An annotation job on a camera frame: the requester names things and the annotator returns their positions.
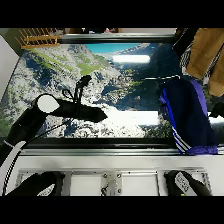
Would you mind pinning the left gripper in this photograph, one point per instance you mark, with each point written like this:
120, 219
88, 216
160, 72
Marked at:
90, 114

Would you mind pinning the navy striped garment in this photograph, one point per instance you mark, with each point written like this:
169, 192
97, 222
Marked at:
188, 110

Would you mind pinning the brown garment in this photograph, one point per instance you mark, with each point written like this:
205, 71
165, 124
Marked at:
206, 46

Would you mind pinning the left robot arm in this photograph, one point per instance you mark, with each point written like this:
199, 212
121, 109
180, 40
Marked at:
28, 121

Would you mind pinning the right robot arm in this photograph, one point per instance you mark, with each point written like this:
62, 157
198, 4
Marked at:
172, 181

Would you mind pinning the wooden rack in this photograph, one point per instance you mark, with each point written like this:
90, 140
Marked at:
38, 39

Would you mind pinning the purple garment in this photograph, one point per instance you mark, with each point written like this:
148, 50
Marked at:
200, 95

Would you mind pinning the silver frame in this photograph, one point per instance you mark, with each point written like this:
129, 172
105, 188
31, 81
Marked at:
110, 152

